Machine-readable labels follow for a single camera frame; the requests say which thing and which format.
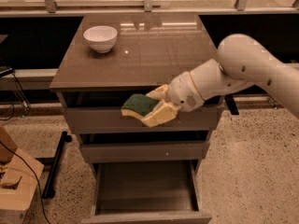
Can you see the black stand foot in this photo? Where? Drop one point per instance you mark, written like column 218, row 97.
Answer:
column 230, row 102

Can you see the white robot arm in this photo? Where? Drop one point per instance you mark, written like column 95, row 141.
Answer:
column 241, row 63

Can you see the green and yellow sponge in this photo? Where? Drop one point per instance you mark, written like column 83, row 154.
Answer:
column 138, row 106

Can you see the metal window frame rail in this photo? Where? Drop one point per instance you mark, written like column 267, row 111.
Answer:
column 149, row 0

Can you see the black floor stand bar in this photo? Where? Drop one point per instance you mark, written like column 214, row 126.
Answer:
column 49, row 191

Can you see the wooden box stand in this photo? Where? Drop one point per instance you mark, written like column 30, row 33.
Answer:
column 19, row 180

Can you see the grey open bottom drawer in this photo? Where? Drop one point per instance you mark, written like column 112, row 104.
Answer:
column 147, row 192

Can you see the white ceramic bowl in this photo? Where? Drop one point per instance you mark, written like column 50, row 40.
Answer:
column 101, row 38

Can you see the grey drawer cabinet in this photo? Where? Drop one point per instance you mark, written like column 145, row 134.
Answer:
column 151, row 49

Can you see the grey top drawer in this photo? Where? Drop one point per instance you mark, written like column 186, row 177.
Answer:
column 86, row 120

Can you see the grey middle drawer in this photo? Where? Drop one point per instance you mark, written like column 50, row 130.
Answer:
column 153, row 151

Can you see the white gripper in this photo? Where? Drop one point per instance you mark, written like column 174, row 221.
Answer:
column 183, row 90

